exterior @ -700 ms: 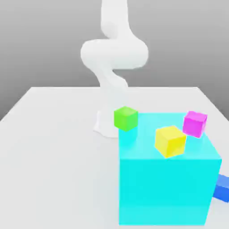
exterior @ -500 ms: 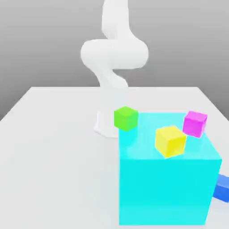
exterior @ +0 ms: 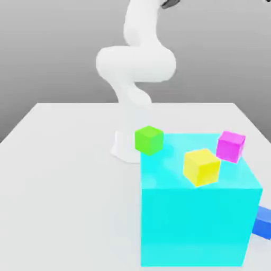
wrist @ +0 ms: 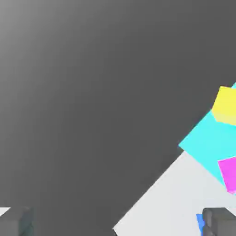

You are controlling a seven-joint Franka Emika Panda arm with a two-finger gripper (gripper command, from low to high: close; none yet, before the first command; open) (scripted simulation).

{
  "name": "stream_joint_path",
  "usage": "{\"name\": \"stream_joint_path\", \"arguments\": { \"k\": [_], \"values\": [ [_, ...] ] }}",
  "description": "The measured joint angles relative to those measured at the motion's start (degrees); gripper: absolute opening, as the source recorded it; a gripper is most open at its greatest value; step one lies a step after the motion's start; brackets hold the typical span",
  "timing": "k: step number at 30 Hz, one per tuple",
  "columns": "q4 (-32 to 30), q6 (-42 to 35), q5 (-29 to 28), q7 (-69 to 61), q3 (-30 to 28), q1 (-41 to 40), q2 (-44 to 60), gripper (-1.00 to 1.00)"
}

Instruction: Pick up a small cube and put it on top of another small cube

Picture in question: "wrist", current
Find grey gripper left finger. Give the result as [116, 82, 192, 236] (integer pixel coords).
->
[0, 206, 35, 236]

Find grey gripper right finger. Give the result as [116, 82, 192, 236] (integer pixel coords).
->
[202, 206, 236, 236]

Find small magenta cube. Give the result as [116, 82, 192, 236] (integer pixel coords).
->
[217, 156, 236, 195]

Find large cyan box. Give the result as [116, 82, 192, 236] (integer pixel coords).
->
[177, 82, 236, 196]

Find small yellow cube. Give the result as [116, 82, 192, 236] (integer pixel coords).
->
[211, 85, 236, 127]

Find small blue cube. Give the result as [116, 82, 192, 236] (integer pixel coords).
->
[196, 213, 206, 236]

